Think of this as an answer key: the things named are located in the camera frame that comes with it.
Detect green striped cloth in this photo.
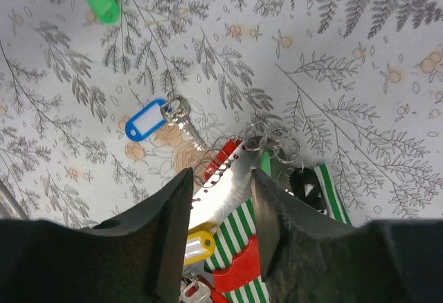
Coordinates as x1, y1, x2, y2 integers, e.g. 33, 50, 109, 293
202, 163, 352, 303

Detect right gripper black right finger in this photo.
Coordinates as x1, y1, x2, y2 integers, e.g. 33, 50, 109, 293
251, 169, 442, 302

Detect blue tagged key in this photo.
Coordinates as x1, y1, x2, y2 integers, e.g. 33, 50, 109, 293
125, 95, 208, 151

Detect red tagged key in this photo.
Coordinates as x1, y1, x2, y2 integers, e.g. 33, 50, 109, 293
179, 273, 229, 303

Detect floral table mat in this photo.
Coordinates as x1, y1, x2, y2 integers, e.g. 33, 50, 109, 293
1, 0, 442, 227

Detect yellow tagged keys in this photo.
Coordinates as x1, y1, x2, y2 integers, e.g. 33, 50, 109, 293
183, 223, 218, 266

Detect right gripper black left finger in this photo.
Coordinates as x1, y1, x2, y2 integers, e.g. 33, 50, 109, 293
1, 169, 193, 302

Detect black tagged key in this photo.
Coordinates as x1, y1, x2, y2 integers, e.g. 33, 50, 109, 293
289, 167, 327, 214

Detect red handled silver keyring carabiner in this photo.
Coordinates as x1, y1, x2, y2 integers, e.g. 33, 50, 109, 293
188, 122, 304, 293

